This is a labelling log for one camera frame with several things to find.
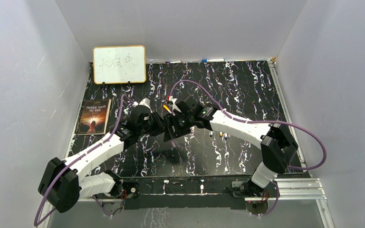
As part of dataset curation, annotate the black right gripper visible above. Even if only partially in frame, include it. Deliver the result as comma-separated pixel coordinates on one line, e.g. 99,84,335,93
164,111,194,142

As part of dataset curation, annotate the yellow capped marker pen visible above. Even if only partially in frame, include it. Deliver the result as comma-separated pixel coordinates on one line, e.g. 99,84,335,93
163,104,172,114

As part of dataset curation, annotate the blue capped whiteboard marker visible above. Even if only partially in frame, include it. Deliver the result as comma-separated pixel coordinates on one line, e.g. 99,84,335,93
201,58,225,62

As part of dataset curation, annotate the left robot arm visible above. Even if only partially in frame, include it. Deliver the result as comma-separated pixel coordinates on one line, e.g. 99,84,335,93
38,104,164,213

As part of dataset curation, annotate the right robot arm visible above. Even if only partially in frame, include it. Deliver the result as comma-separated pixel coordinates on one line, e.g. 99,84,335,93
163,95,298,198

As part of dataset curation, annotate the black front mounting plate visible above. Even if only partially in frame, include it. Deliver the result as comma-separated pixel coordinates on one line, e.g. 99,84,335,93
125,174,250,210

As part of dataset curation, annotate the dark paperback book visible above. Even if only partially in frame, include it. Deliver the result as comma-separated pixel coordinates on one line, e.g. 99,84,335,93
77,99,111,135

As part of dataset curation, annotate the small framed whiteboard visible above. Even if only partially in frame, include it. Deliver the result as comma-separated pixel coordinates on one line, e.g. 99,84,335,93
93,45,147,85

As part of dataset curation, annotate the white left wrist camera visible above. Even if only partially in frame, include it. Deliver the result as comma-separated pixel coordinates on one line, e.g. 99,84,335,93
139,97,153,113

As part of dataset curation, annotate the aluminium front rail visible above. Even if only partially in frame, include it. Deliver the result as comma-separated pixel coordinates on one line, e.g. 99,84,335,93
43,178,327,203

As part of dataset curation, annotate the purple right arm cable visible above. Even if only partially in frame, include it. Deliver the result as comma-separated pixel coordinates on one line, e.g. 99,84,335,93
168,79,327,217

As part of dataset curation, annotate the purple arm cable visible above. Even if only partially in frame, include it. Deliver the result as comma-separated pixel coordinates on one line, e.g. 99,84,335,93
34,94,139,227
168,79,327,217

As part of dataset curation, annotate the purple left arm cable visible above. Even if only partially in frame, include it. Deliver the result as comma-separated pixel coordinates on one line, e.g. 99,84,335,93
34,94,139,227

